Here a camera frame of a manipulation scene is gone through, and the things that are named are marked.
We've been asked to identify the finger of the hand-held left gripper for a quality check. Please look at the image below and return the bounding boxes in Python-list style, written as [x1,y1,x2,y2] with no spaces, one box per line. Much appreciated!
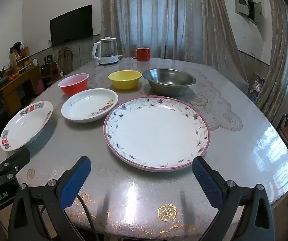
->
[0,148,31,185]

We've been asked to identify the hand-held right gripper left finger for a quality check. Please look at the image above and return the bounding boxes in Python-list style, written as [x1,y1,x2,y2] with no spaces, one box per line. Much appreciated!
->
[8,156,92,241]

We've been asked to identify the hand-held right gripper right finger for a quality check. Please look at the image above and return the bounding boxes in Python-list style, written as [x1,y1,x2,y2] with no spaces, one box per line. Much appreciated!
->
[192,156,276,241]

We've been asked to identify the white plate red print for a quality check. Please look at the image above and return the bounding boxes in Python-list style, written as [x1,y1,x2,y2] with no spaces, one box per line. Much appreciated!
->
[0,101,54,152]

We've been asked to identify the large floral plate pink rim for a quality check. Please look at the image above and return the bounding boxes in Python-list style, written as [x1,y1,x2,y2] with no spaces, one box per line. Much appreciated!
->
[103,95,211,172]

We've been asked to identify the white oval floral dish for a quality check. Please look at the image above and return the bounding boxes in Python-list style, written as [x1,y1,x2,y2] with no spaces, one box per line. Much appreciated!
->
[61,88,119,123]

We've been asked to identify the red plastic bowl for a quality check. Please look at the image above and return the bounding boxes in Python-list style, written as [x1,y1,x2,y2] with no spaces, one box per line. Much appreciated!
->
[58,73,90,96]

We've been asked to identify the stainless steel bowl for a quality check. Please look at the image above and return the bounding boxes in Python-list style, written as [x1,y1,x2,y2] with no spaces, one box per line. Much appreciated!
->
[142,68,197,96]

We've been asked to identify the yellow bowl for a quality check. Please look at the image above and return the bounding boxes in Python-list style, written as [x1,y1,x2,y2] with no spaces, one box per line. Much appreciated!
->
[108,70,142,90]

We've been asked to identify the wooden desk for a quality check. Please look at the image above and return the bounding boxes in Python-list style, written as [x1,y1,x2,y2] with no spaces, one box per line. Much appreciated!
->
[0,65,43,111]

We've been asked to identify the decorative fruit arrangement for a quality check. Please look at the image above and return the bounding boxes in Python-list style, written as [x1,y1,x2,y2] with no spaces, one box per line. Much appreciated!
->
[0,66,19,84]

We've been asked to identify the wooden desktop shelf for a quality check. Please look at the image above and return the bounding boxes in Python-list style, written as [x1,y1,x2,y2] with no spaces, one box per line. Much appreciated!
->
[9,46,32,74]

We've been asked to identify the crumpled plastic bags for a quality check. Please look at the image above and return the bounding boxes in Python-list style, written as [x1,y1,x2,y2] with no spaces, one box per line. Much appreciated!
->
[250,72,267,99]

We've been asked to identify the carved wooden chair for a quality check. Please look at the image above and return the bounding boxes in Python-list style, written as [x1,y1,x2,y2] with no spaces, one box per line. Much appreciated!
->
[58,47,73,76]

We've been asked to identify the white electric kettle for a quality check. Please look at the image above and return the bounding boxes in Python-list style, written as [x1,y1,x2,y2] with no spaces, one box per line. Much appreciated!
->
[92,37,119,66]

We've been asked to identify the beige side curtain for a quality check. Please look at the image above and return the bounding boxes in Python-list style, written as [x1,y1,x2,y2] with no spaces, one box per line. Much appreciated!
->
[255,0,288,123]

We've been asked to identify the red mug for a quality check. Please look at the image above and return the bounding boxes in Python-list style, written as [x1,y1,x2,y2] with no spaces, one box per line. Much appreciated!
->
[131,47,151,62]

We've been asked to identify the beige sheer window curtain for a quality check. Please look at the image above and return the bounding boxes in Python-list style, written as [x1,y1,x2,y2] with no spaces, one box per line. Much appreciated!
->
[100,0,250,91]

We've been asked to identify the black cable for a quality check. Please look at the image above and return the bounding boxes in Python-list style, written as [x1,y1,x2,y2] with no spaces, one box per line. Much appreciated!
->
[75,194,100,241]

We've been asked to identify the black wall television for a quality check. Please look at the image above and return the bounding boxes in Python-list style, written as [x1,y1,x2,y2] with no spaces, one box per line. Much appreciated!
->
[50,4,93,47]

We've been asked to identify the grey wall electrical panel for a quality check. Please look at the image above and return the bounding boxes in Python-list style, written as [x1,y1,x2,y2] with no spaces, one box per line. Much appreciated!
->
[235,0,263,26]

